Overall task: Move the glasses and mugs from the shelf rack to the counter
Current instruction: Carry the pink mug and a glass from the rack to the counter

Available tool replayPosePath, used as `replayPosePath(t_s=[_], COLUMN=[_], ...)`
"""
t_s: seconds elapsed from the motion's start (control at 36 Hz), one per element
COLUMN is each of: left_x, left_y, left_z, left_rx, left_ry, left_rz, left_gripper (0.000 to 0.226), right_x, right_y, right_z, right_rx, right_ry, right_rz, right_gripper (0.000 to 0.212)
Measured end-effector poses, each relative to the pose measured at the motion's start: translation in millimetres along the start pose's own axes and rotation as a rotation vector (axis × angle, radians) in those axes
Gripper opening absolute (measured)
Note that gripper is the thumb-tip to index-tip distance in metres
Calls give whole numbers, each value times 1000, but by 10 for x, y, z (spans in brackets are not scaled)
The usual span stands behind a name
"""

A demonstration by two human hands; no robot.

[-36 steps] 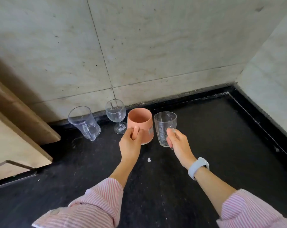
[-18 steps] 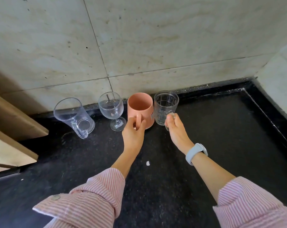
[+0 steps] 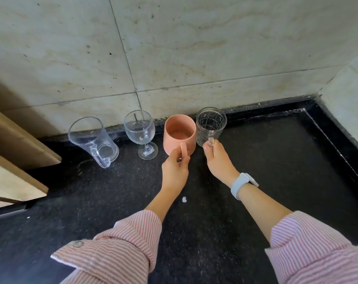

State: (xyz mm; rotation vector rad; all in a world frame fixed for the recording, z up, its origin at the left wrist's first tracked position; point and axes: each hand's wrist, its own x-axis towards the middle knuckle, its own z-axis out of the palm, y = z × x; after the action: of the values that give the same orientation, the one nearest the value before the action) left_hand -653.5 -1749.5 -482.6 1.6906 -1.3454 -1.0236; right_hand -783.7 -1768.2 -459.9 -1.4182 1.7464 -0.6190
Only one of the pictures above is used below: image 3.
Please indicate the clear wine glass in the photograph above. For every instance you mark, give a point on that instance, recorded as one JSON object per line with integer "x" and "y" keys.
{"x": 139, "y": 130}

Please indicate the person's left hand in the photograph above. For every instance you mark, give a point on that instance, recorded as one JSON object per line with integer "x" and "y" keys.
{"x": 173, "y": 174}

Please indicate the wooden cabinet door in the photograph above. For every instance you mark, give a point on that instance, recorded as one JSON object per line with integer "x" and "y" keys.
{"x": 16, "y": 162}

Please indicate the person's right forearm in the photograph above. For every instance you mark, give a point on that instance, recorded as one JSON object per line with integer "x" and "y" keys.
{"x": 297, "y": 233}

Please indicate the person's right thumb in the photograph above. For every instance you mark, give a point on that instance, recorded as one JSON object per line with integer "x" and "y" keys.
{"x": 208, "y": 150}

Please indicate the person's left forearm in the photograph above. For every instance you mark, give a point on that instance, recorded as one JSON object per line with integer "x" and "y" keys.
{"x": 131, "y": 236}

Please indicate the clear glass mug with grid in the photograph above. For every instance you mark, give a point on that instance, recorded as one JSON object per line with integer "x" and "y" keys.
{"x": 211, "y": 127}

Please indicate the clear plain glass mug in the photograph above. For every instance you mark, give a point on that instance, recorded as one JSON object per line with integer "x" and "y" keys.
{"x": 93, "y": 141}

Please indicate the person's right hand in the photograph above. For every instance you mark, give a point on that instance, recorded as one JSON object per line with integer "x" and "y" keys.
{"x": 219, "y": 165}

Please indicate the light blue smartwatch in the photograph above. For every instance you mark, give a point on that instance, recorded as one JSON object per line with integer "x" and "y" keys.
{"x": 242, "y": 183}

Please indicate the pink ceramic mug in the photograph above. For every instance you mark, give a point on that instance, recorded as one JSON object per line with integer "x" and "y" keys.
{"x": 179, "y": 133}

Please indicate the person's left thumb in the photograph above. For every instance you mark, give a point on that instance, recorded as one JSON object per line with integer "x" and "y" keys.
{"x": 175, "y": 154}

